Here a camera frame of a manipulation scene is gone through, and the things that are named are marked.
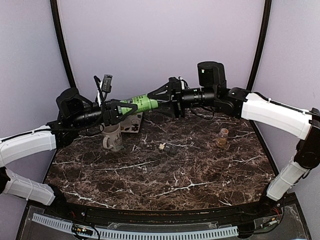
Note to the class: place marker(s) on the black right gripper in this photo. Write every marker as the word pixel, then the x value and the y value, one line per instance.
pixel 176 104

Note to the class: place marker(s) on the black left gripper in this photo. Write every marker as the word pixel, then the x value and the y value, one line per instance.
pixel 111 116

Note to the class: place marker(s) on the green pill bottle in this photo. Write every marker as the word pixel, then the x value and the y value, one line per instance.
pixel 143 103

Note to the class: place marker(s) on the grey weekly pill organizer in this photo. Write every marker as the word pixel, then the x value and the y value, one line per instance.
pixel 170 148

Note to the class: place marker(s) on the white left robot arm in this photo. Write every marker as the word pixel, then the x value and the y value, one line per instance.
pixel 76 114

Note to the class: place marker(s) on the beige pills in organizer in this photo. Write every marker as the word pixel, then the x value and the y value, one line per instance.
pixel 162 147

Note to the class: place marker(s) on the square floral ceramic plate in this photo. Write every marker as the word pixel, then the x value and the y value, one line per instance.
pixel 132 123

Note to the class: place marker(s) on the beige ceramic mug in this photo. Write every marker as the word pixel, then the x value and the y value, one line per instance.
pixel 112 137

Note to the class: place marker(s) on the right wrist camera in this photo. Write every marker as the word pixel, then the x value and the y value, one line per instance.
pixel 183 83

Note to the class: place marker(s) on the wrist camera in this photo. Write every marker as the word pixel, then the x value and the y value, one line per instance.
pixel 183 83
pixel 103 87

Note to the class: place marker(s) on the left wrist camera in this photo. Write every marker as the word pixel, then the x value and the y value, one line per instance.
pixel 103 87

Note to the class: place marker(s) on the black corner frame post right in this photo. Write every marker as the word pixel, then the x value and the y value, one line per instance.
pixel 260 44

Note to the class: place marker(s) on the black corner frame post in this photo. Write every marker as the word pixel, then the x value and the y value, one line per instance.
pixel 260 44
pixel 61 42

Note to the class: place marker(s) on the black corner frame post left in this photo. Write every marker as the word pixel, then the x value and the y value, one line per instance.
pixel 61 42

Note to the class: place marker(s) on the white slotted cable duct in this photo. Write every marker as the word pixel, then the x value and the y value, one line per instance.
pixel 119 231

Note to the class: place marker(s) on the black front rail base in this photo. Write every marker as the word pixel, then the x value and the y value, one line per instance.
pixel 243 214

